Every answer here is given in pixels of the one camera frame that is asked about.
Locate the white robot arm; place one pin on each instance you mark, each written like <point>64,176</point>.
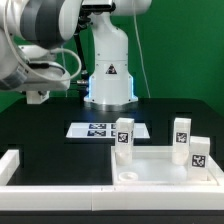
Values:
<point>30,30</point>

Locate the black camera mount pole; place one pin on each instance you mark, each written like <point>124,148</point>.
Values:
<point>80,50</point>

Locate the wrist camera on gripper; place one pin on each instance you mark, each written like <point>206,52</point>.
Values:
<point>36,53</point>

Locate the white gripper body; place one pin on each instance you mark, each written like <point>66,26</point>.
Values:
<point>53,77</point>

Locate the white U-shaped fence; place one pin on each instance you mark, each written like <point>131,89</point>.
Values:
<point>98,198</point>

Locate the white tag base sheet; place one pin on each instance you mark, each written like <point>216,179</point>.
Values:
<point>102,130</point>

